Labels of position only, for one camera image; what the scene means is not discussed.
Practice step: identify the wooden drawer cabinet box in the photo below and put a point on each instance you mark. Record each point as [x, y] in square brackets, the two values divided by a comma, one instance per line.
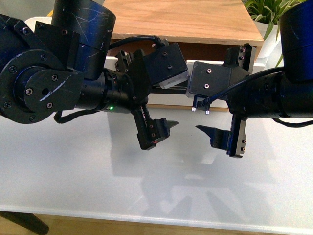
[204, 29]

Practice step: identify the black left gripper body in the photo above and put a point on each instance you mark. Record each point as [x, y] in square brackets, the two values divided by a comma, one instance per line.
[126, 91]

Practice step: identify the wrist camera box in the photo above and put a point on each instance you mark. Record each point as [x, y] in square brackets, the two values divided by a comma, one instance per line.
[166, 66]
[205, 79]

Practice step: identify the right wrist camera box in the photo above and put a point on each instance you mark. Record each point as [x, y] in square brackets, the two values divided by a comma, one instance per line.
[205, 79]

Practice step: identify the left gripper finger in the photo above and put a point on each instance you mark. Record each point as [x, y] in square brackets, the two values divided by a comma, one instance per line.
[151, 131]
[124, 61]

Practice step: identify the black metal drawer handle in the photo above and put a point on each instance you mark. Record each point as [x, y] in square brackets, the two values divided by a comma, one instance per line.
[177, 89]

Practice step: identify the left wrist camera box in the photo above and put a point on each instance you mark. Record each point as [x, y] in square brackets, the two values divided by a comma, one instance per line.
[166, 66]

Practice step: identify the dark table leg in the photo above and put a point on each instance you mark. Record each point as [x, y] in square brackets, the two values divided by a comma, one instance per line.
[26, 220]

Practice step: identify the white plant pot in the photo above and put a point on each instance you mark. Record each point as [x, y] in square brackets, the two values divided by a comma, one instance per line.
[271, 51]

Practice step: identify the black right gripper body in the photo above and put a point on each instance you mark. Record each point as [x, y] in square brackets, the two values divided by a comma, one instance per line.
[234, 98]

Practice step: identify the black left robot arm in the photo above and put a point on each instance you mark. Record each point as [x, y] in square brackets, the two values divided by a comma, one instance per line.
[70, 68]

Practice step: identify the wooden drawer white front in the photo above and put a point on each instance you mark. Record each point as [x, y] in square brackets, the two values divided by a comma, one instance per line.
[181, 99]

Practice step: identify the green spider plant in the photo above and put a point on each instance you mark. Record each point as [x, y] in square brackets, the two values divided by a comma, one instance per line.
[269, 11]

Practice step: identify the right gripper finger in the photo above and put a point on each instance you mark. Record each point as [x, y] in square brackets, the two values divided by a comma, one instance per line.
[241, 56]
[232, 141]

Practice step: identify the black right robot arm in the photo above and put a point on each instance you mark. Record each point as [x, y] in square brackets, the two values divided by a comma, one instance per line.
[277, 93]

